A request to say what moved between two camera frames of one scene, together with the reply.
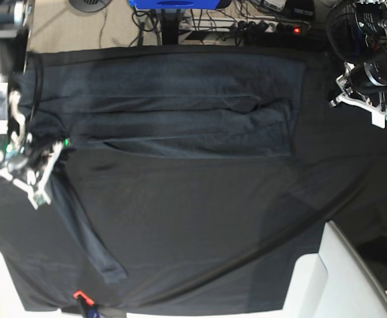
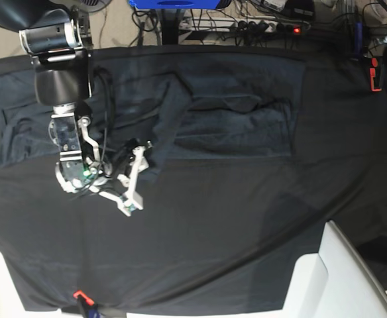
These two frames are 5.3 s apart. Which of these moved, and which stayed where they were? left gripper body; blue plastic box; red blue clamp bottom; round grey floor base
Moved: left gripper body
Stayed: red blue clamp bottom; blue plastic box; round grey floor base
